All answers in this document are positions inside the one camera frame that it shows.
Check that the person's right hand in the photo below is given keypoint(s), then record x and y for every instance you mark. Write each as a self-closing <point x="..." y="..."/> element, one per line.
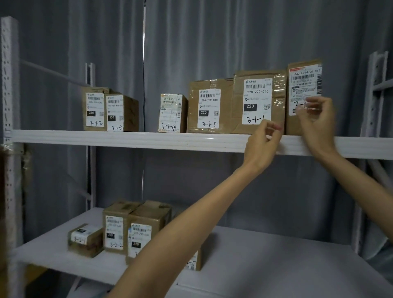
<point x="319" y="129"/>

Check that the person's left hand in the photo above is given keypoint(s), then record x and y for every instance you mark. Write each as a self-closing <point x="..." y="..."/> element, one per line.
<point x="259" y="147"/>

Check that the person's left thumb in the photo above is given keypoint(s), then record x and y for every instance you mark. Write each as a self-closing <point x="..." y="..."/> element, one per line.
<point x="274" y="135"/>

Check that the person's right thumb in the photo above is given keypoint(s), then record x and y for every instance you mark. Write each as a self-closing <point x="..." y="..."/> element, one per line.
<point x="301" y="115"/>

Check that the white handwritten sticker label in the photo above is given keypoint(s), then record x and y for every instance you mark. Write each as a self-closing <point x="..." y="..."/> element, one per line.
<point x="307" y="103"/>

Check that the person's left forearm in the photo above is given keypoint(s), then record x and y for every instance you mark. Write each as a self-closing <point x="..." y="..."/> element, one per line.
<point x="190" y="227"/>

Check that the person's right forearm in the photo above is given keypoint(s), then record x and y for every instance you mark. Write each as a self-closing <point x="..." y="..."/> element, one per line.
<point x="362" y="190"/>

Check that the tall red-labelled cardboard parcel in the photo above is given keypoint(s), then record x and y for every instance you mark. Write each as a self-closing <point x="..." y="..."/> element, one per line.
<point x="304" y="79"/>

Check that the large taped cardboard parcel box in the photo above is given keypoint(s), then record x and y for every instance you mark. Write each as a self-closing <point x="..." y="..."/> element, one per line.
<point x="258" y="101"/>

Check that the wide cardboard parcel box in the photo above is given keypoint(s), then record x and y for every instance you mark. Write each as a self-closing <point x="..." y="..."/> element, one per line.
<point x="208" y="107"/>

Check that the narrow cardboard parcel box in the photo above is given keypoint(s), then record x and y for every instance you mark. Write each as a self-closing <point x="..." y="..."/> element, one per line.
<point x="172" y="113"/>

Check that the grey curtain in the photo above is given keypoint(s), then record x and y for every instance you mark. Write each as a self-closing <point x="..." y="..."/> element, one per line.
<point x="215" y="36"/>

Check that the white metal shelving rack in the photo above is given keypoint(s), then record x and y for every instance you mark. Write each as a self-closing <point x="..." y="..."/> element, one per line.
<point x="153" y="140"/>

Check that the small flat cardboard parcel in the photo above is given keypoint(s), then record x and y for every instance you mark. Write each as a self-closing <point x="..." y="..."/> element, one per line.
<point x="86" y="241"/>

